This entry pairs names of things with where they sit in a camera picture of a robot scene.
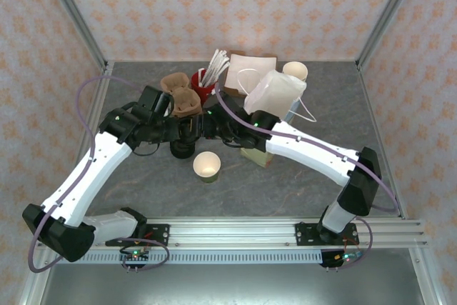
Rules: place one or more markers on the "green paper coffee cup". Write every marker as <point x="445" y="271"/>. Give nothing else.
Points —
<point x="207" y="164"/>

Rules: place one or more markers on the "brown pulp cup carrier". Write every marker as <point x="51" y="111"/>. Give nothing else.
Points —
<point x="178" y="85"/>

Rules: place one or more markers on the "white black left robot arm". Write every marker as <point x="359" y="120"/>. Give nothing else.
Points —
<point x="89" y="169"/>

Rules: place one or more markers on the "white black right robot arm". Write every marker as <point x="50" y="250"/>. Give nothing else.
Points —
<point x="314" y="155"/>

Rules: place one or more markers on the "red cup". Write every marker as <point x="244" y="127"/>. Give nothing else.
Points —
<point x="203" y="96"/>

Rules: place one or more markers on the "small white paper packet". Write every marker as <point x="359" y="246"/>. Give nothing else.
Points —
<point x="202" y="73"/>

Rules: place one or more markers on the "stack of cream paper cups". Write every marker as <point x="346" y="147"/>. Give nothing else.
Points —
<point x="294" y="69"/>

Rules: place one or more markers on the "small electronics board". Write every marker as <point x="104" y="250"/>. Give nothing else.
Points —
<point x="337" y="258"/>
<point x="135" y="255"/>

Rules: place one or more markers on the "aluminium table side rail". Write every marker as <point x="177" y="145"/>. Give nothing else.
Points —
<point x="97" y="105"/>
<point x="374" y="112"/>

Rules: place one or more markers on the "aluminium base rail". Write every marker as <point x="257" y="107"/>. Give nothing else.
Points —
<point x="232" y="233"/>

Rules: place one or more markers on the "aluminium frame post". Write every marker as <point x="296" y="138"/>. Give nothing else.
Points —
<point x="390" y="8"/>
<point x="72" y="8"/>

